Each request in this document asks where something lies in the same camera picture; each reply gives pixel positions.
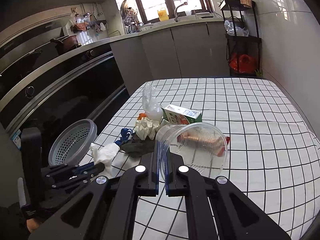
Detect white tissue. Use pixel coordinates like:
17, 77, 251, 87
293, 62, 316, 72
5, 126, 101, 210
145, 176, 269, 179
89, 142, 120, 179

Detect clear plastic cup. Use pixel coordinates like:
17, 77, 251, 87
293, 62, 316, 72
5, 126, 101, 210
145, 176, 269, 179
155, 122, 230, 179

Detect red snack wrapper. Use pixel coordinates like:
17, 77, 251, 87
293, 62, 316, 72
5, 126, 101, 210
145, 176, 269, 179
177, 132, 230, 157

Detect orange peel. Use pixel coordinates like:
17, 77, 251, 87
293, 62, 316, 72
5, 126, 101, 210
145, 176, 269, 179
137, 113, 147, 120

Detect grey kitchen cabinets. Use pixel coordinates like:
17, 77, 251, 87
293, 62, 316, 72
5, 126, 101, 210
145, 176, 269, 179
110, 18, 229, 94

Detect chrome kitchen faucet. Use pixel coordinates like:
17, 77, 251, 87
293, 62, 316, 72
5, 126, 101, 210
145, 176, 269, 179
173, 1, 188, 23

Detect person's left hand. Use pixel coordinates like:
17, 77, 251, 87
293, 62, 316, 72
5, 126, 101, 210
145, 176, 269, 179
27, 218, 42, 233

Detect grey perforated waste basket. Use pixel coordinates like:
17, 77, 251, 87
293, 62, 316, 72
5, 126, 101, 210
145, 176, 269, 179
48, 119, 97, 166

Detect dark grey sock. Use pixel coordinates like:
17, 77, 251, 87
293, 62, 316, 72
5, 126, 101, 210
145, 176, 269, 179
120, 133, 155, 158

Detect crumpled white paper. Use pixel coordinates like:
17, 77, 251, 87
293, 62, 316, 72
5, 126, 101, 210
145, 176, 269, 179
133, 117, 160, 140

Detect black built-in oven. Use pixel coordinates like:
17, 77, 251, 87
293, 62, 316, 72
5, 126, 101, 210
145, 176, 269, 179
1, 43, 129, 166

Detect white checkered tablecloth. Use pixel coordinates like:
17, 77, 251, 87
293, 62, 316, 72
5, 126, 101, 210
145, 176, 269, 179
79, 77, 320, 240

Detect clear plastic bag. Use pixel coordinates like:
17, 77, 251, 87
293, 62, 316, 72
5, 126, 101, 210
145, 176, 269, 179
142, 82, 163, 122

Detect green white milk carton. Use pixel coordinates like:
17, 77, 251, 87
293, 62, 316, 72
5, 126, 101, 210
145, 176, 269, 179
162, 104, 202, 125

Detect brown cooking pot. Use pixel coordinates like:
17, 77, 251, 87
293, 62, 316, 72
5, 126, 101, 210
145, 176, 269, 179
50, 35, 81, 55

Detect red plastic bag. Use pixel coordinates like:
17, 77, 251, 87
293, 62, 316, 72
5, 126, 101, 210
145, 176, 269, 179
229, 53, 258, 74

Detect range hood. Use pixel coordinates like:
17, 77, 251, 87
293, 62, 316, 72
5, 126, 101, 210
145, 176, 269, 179
0, 0, 123, 55

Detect dish drying rack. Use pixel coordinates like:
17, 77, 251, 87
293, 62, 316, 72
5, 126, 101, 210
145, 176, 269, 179
120, 0, 143, 34

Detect black metal shelf rack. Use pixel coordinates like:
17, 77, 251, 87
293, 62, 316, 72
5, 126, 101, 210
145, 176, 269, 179
219, 0, 262, 76

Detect yellow container on windowsill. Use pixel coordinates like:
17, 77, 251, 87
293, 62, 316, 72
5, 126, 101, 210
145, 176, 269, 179
157, 9, 169, 22

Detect clear bag on shelf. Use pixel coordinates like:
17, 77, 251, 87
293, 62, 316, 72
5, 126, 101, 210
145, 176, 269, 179
224, 20, 249, 37

